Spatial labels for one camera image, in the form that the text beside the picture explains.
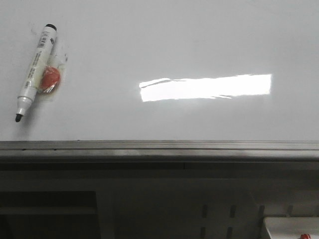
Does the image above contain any red round magnet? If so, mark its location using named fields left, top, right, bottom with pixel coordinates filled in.
left=40, top=66, right=61, bottom=92

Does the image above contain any white black whiteboard marker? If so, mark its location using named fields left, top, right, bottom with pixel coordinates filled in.
left=15, top=24, right=57, bottom=122

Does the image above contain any white whiteboard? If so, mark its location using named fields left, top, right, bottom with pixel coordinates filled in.
left=0, top=0, right=319, bottom=141

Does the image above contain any white perforated pegboard panel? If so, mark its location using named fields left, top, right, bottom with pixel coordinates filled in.
left=96, top=179, right=319, bottom=239

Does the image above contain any white marker tray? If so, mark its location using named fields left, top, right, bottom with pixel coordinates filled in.
left=261, top=217, right=319, bottom=239

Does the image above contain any grey aluminium whiteboard frame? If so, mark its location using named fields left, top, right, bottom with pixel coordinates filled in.
left=0, top=140, right=319, bottom=180

